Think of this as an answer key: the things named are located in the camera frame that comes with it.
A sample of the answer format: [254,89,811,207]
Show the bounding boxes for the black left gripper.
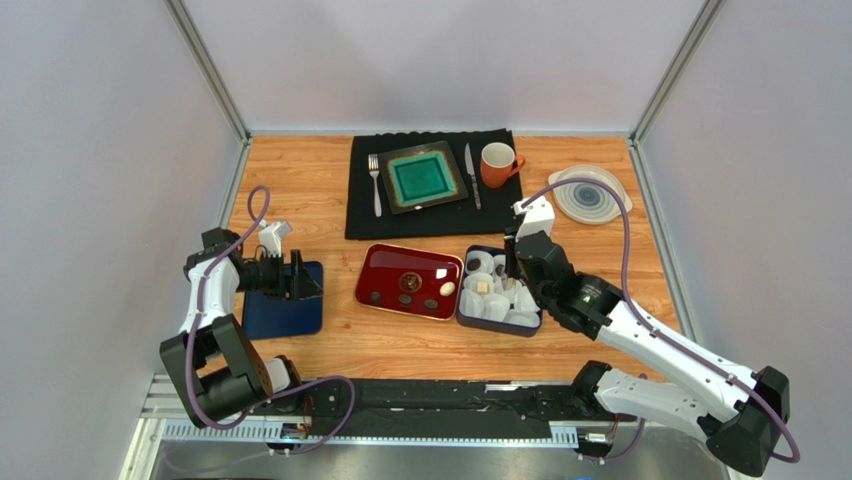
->
[234,250,322,301]

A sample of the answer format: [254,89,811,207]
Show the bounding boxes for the orange ceramic mug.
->
[480,142,527,189]

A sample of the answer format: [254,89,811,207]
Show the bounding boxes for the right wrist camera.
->
[512,196,555,240]

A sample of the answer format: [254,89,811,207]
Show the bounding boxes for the dark blue box lid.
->
[242,291,323,340]

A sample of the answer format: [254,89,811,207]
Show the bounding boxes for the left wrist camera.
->
[258,220,292,258]

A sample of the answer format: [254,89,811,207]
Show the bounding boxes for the silver table knife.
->
[464,143,482,210]

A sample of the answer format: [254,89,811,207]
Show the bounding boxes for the silver fork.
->
[368,154,383,218]

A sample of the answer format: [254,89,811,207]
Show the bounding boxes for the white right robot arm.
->
[504,228,791,477]

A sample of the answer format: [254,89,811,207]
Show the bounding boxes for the dark blue box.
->
[456,245,543,337]

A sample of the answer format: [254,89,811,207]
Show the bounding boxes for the metal serving tongs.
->
[502,231,518,279]

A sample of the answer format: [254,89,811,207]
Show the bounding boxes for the black cloth placemat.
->
[345,129,522,240]

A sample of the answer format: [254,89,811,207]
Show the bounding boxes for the white round lid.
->
[548,165,633,225]

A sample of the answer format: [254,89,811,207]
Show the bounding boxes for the aluminium frame rail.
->
[119,373,763,480]

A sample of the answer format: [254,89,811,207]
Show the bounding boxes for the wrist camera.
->
[512,196,555,240]
[258,220,292,258]

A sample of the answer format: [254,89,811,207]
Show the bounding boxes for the teal square plate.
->
[377,141,469,214]

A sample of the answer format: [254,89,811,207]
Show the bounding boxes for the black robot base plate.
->
[240,377,638,441]

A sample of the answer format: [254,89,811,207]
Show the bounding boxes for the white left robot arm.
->
[160,221,323,429]

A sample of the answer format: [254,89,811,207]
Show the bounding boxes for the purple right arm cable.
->
[519,176,801,465]

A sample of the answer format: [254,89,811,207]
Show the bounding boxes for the red lacquer chocolate tray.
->
[354,243,463,321]

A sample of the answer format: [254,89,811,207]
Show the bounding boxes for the white oval chocolate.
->
[439,282,456,297]

